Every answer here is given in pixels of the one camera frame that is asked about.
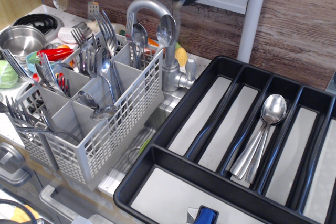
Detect big steel spoon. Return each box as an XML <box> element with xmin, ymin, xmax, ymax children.
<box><xmin>172</xmin><ymin>0</ymin><xmax>182</xmax><ymax>46</ymax></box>

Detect steel spoon behind faucet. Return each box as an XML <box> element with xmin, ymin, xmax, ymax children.
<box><xmin>156</xmin><ymin>14</ymin><xmax>176</xmax><ymax>53</ymax></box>

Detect steel spoon in basket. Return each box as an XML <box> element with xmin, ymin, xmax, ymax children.
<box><xmin>132</xmin><ymin>23</ymin><xmax>148</xmax><ymax>69</ymax></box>

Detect stacked steel spoons in tray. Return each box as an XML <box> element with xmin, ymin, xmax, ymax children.
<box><xmin>230</xmin><ymin>94</ymin><xmax>287</xmax><ymax>184</ymax></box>

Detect steel ladle spoon lying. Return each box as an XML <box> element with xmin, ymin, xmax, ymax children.
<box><xmin>78</xmin><ymin>90</ymin><xmax>118</xmax><ymax>121</ymax></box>

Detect grey plastic cutlery basket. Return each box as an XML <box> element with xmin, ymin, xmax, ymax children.
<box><xmin>17</xmin><ymin>36</ymin><xmax>164</xmax><ymax>189</ymax></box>

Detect black cutlery tray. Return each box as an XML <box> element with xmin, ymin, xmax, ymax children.
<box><xmin>113</xmin><ymin>56</ymin><xmax>335</xmax><ymax>223</ymax></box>

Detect yellow toy corn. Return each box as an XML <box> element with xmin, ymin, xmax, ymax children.
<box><xmin>175</xmin><ymin>42</ymin><xmax>188</xmax><ymax>66</ymax></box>

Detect white vertical pole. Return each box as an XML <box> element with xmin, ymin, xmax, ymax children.
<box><xmin>237</xmin><ymin>0</ymin><xmax>264</xmax><ymax>63</ymax></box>

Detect tall steel fork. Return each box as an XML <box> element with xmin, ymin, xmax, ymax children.
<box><xmin>93</xmin><ymin>11</ymin><xmax>121</xmax><ymax>103</ymax></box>

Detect grey toy faucet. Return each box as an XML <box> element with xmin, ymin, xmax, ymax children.
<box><xmin>126</xmin><ymin>0</ymin><xmax>197</xmax><ymax>92</ymax></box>

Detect pink toy plate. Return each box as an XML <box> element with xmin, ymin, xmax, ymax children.
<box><xmin>57</xmin><ymin>27</ymin><xmax>76</xmax><ymax>44</ymax></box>

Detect black stove burner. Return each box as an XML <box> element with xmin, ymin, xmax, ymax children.
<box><xmin>13</xmin><ymin>14</ymin><xmax>61</xmax><ymax>35</ymax></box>

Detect red toy utensil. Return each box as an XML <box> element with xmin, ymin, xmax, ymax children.
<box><xmin>37</xmin><ymin>48</ymin><xmax>74</xmax><ymax>61</ymax></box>

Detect steel pot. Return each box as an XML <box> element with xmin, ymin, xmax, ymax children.
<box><xmin>1</xmin><ymin>25</ymin><xmax>46</xmax><ymax>59</ymax></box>

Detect steel fork leaning left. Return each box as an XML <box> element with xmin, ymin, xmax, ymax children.
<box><xmin>1</xmin><ymin>49</ymin><xmax>75</xmax><ymax>101</ymax></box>

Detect green toy cabbage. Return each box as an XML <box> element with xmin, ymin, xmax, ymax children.
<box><xmin>1</xmin><ymin>60</ymin><xmax>18</xmax><ymax>89</ymax></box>

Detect steel forks front left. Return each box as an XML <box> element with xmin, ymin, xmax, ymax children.
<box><xmin>1</xmin><ymin>97</ymin><xmax>80</xmax><ymax>143</ymax></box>

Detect blue object at bottom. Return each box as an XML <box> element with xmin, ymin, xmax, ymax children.
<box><xmin>186</xmin><ymin>205</ymin><xmax>219</xmax><ymax>224</ymax></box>

